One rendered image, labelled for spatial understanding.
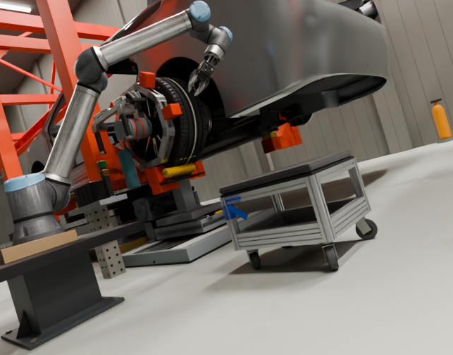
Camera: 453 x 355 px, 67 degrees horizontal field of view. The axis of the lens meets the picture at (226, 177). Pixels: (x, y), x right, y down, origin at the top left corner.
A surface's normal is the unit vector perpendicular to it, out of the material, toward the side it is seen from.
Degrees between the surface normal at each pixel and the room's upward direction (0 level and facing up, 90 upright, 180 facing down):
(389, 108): 90
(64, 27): 90
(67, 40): 90
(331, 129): 90
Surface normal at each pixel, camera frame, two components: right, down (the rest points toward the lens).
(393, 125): -0.65, 0.19
